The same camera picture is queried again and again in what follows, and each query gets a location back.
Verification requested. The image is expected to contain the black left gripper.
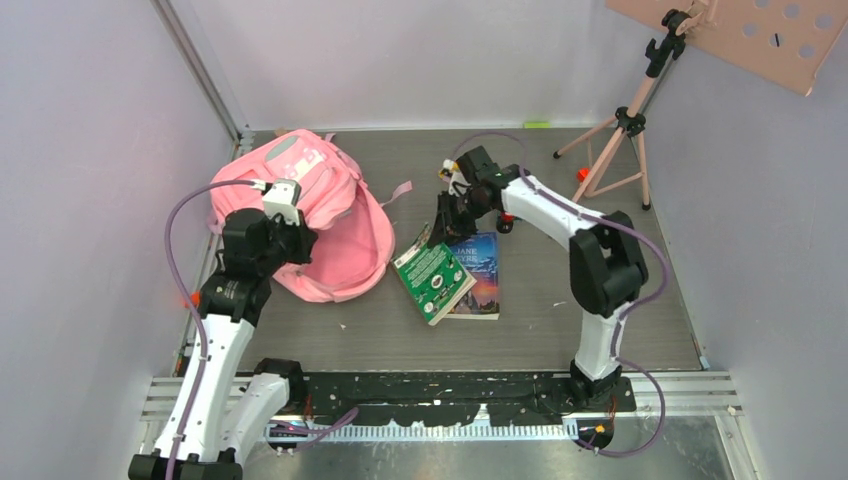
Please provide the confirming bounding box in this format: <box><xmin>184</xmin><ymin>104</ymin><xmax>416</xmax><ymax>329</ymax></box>
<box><xmin>257</xmin><ymin>208</ymin><xmax>318</xmax><ymax>277</ymax></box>

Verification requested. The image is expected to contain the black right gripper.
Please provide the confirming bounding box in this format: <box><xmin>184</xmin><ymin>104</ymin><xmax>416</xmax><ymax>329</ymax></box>
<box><xmin>429</xmin><ymin>190</ymin><xmax>493</xmax><ymax>251</ymax></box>

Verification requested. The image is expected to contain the green cover book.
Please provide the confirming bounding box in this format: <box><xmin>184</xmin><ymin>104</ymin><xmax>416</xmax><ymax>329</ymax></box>
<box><xmin>391</xmin><ymin>223</ymin><xmax>476</xmax><ymax>326</ymax></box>

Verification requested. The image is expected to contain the pink student backpack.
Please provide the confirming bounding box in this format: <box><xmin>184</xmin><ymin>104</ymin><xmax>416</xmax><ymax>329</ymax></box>
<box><xmin>210</xmin><ymin>129</ymin><xmax>395</xmax><ymax>303</ymax></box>

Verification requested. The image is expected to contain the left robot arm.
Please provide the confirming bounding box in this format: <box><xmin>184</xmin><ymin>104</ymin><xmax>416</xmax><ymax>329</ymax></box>
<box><xmin>128</xmin><ymin>207</ymin><xmax>317</xmax><ymax>479</ymax></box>

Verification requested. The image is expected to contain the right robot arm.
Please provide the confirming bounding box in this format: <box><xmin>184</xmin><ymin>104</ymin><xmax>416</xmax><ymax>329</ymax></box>
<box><xmin>428</xmin><ymin>146</ymin><xmax>649</xmax><ymax>411</ymax></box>

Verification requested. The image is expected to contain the green tape piece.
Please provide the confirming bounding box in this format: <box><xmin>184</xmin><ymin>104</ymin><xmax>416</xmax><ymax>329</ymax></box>
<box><xmin>522</xmin><ymin>121</ymin><xmax>551</xmax><ymax>129</ymax></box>

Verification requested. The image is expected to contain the pink tripod music stand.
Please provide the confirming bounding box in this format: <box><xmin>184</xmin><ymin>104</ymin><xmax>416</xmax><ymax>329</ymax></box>
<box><xmin>553</xmin><ymin>0</ymin><xmax>847</xmax><ymax>210</ymax></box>

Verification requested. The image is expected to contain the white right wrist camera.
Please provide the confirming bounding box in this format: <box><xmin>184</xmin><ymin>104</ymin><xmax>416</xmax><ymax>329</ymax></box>
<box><xmin>438</xmin><ymin>159</ymin><xmax>469</xmax><ymax>196</ymax></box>

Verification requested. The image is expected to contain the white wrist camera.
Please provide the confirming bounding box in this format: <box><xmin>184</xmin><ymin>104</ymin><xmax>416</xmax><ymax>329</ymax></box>
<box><xmin>253</xmin><ymin>178</ymin><xmax>301</xmax><ymax>226</ymax></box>
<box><xmin>438</xmin><ymin>159</ymin><xmax>469</xmax><ymax>196</ymax></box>

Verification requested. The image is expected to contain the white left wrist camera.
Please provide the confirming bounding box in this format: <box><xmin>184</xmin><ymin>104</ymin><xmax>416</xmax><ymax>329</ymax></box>
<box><xmin>253</xmin><ymin>178</ymin><xmax>301</xmax><ymax>226</ymax></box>

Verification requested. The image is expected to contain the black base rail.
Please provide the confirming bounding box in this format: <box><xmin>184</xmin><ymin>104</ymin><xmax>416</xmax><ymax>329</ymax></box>
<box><xmin>266</xmin><ymin>372</ymin><xmax>636</xmax><ymax>448</ymax></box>

